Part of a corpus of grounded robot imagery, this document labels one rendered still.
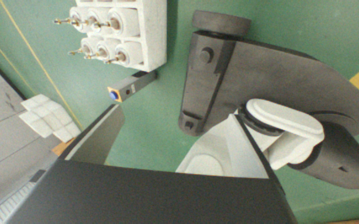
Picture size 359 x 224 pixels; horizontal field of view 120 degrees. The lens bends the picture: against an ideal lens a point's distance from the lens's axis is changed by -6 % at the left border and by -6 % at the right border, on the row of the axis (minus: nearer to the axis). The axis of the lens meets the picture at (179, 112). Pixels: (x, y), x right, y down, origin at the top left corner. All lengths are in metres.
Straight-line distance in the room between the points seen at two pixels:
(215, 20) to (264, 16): 0.25
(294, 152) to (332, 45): 0.42
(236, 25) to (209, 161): 0.38
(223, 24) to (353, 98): 0.45
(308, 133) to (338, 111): 0.21
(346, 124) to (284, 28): 0.39
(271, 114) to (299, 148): 0.12
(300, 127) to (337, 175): 0.17
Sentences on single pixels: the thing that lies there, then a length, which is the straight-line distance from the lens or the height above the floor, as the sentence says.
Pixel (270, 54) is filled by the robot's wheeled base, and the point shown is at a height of 0.17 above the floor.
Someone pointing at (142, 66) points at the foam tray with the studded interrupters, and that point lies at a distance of 0.63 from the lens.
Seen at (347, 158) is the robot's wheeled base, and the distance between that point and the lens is 0.53.
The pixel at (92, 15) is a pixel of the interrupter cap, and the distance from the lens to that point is 0.66.
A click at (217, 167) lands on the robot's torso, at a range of 0.21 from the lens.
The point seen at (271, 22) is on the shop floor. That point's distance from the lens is 0.64.
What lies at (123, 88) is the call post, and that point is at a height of 0.28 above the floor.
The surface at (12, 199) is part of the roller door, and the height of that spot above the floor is 2.22.
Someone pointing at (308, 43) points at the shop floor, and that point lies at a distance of 0.68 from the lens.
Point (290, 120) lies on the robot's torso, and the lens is 0.42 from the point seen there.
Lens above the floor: 0.63
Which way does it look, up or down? 45 degrees down
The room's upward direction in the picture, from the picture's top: 144 degrees counter-clockwise
